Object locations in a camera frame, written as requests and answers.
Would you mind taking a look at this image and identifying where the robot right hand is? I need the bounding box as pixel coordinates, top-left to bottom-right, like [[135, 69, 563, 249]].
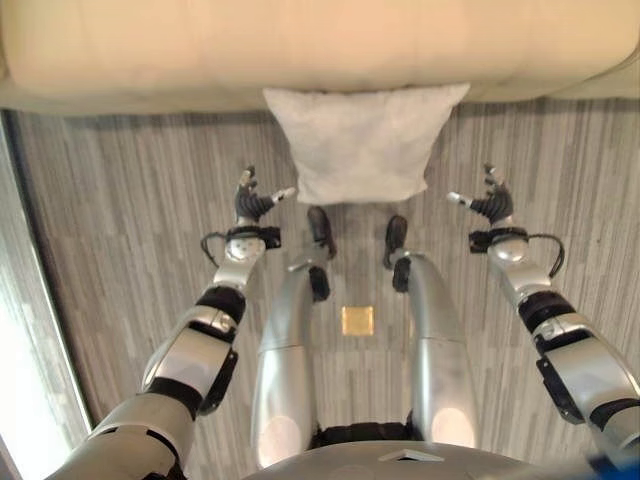
[[446, 162, 515, 230]]

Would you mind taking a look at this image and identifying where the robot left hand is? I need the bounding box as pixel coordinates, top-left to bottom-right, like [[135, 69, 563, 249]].
[[234, 163, 297, 228]]

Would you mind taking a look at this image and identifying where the cream sofa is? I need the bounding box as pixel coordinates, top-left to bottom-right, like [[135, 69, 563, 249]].
[[0, 0, 640, 112]]

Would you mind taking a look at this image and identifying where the white square cushion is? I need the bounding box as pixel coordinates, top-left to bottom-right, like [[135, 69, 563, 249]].
[[261, 82, 472, 206]]

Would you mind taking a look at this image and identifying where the silver robot right leg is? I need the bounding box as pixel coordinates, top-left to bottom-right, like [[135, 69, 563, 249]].
[[382, 214, 477, 449]]

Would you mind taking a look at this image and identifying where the brass floor socket plate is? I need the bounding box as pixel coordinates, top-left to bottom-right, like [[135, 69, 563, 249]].
[[341, 306, 375, 337]]

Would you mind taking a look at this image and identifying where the silver robot torso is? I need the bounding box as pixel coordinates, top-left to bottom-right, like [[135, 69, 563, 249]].
[[257, 439, 609, 480]]

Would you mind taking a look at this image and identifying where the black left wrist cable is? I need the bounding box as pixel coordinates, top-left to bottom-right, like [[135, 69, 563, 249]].
[[200, 230, 232, 267]]

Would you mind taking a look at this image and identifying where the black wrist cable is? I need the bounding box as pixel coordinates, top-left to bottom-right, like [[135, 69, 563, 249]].
[[200, 230, 232, 267], [525, 233, 566, 279]]

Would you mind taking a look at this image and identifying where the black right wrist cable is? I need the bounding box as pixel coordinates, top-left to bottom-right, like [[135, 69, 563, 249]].
[[525, 233, 566, 279]]

